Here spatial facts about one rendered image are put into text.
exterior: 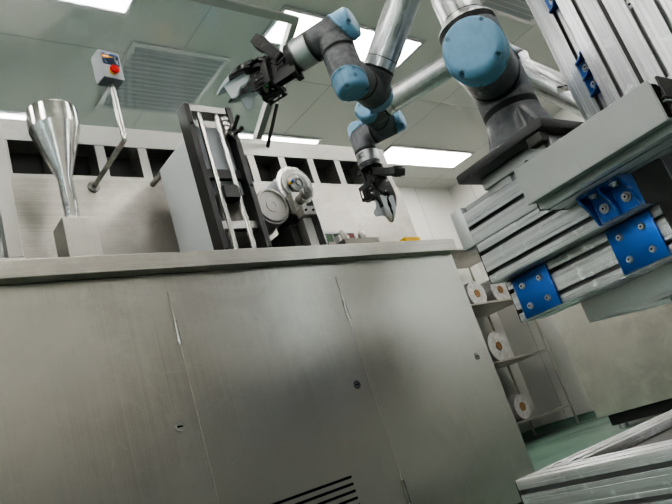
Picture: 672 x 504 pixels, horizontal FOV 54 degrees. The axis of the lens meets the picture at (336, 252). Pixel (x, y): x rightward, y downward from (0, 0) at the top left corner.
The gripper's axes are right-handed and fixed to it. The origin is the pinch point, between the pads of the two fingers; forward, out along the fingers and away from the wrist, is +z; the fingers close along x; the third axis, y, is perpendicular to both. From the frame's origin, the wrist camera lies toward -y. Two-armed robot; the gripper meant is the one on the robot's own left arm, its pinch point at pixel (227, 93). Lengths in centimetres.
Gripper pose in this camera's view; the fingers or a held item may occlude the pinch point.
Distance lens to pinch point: 162.8
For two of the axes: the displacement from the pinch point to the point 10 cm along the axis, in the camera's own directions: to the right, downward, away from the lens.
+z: -8.3, 4.0, 3.9
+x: 5.1, 2.5, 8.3
